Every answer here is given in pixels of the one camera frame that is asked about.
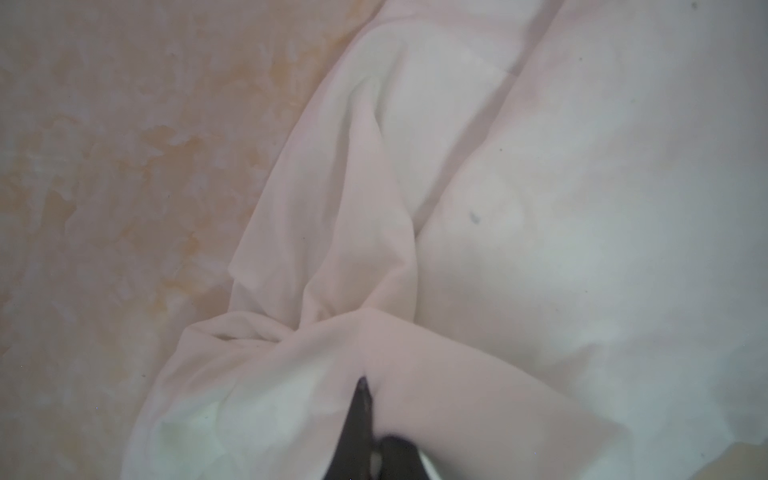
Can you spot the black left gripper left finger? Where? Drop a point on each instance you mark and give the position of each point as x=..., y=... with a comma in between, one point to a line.
x=352, y=458

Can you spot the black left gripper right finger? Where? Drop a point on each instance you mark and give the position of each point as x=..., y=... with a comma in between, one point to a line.
x=400, y=460

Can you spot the white t-shirt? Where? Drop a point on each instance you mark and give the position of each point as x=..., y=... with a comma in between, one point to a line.
x=536, y=229

